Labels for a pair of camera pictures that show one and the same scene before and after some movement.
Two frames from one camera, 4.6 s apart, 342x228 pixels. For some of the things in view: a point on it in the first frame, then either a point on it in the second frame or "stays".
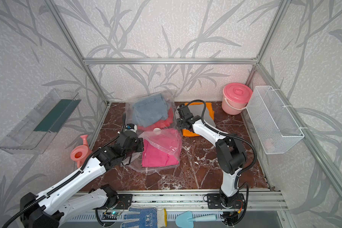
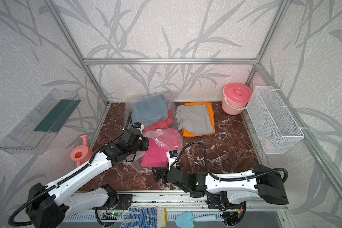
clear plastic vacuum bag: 154,114 stays
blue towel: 147,111 stays
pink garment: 163,149 stays
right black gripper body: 180,123 -> 165,174
